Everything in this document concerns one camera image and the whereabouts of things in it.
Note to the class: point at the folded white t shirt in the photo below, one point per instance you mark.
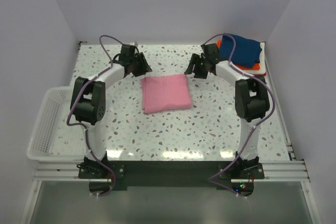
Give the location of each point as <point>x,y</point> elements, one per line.
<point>262,57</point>

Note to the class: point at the folded blue t shirt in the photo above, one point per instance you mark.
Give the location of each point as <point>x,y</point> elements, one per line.
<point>246,53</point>

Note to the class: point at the pink t shirt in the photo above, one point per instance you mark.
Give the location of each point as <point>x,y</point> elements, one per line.
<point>165,93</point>

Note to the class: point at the aluminium frame rail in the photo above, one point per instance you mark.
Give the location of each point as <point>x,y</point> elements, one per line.
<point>275,171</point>

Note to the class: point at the folded red t shirt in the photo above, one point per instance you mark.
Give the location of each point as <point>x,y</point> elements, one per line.
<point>260,75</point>

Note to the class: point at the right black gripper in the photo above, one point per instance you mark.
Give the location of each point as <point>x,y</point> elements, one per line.
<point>195,60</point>

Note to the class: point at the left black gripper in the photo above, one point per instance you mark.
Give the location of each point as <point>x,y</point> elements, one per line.
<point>144,67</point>

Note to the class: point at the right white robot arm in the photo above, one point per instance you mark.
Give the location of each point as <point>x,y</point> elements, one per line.
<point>251,96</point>

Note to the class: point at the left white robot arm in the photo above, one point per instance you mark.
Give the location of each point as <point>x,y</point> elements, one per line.
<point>88,101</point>

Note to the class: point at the white plastic laundry basket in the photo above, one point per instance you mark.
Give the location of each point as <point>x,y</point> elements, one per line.
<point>52,140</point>

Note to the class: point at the folded orange t shirt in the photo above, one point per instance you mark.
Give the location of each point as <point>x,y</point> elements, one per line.
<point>256,66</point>

